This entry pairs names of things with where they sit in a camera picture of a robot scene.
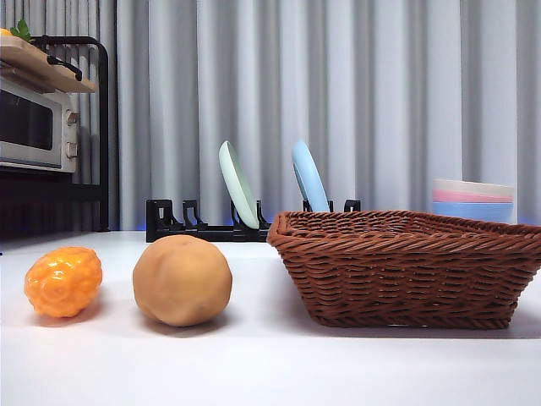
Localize black dish rack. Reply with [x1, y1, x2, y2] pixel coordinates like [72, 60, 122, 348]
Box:
[145, 198, 363, 244]

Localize black metal shelf frame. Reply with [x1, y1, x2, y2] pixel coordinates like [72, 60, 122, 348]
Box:
[0, 36, 112, 243]

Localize orange plastic corn cob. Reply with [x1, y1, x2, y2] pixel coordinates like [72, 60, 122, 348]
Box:
[24, 246, 104, 319]

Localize pale green plate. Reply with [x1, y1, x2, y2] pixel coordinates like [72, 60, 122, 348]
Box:
[218, 140, 260, 230]

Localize grey pleated curtain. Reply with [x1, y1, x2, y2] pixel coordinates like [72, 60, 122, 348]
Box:
[0, 0, 541, 233]

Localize pink bowl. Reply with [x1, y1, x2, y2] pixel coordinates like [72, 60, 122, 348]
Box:
[431, 189, 516, 206]

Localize brown wicker basket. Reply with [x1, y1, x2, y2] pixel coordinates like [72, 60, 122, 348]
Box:
[266, 210, 541, 329]

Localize green leaves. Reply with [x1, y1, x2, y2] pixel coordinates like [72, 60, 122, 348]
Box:
[9, 19, 33, 43]

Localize tan potato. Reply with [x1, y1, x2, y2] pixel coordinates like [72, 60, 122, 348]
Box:
[132, 234, 233, 327]

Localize pale blue plate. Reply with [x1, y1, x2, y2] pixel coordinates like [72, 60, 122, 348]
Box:
[291, 139, 331, 213]

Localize blue bowl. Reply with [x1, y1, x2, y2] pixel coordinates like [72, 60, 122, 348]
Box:
[431, 200, 516, 225]

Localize beige bowl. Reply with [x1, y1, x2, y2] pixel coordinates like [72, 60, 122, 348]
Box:
[432, 178, 516, 198]

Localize wooden board with black handle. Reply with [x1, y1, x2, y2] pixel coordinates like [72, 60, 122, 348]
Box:
[0, 34, 99, 94]

